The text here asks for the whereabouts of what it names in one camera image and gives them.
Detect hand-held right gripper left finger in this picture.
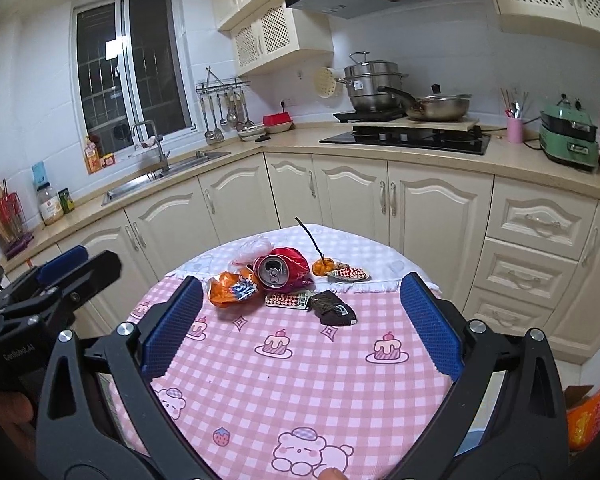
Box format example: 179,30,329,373
36,276,217,480

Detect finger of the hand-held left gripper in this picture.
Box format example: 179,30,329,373
0,245,90,307
10,250,124,329

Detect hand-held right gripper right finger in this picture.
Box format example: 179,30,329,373
380,271,567,480

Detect orange snack bag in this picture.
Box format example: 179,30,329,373
207,267,263,309

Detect checkered snack wrapper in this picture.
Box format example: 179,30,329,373
265,291,315,308
326,266,372,282

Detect black snack wrapper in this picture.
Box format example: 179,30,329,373
307,290,357,327

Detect clear plastic bag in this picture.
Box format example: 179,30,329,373
230,237,273,266

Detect crushed red can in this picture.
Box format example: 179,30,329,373
253,247,311,291

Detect white trash bin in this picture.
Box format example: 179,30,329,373
462,427,486,456

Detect thin black stick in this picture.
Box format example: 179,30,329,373
295,217,326,261

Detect person's left hand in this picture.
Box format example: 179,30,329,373
0,391,36,456

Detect glass jar white lid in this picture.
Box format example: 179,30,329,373
36,183,65,226

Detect small cream drawer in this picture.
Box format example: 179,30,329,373
462,285,556,336

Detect white checkered tablecloth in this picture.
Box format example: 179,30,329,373
165,225,443,296

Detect orange seasoning packet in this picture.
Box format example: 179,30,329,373
84,136,103,175

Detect medium cream drawer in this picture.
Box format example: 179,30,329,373
472,237,581,311

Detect steel sink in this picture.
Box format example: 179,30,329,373
101,151,231,207

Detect pink checkered tablecloth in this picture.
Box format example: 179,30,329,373
107,275,456,480

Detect steel faucet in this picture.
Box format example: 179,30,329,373
131,120,172,173

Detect cream base cabinets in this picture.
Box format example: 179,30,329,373
5,152,600,366

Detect large cream drawer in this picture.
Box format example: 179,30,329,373
485,180,598,261

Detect steel ladle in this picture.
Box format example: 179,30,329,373
201,96,216,142

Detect steel slotted spatula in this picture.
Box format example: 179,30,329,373
211,95,226,143

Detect orange cardboard box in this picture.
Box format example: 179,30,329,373
562,367,600,456

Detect black gas stove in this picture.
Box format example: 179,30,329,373
319,127,492,156

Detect kitchen window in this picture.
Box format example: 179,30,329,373
71,0,197,153

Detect steel skimmer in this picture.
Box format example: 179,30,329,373
227,92,242,132

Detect steel frying pan with lid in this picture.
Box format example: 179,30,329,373
377,85,473,122

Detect black induction cooker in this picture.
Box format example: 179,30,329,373
334,109,411,123

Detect red container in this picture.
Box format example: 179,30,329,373
262,113,295,133

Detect green electric cooker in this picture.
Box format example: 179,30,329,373
538,94,600,171

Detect bunch of chopsticks and spoons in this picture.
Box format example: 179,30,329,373
500,87,531,118

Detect steel steamer pot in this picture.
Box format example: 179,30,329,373
336,51,408,112

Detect yellow round colander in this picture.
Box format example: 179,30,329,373
314,66,338,99

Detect wall utensil rack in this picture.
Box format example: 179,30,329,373
196,66,251,97

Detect cream lattice wall cabinet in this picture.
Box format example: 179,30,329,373
230,2,336,76

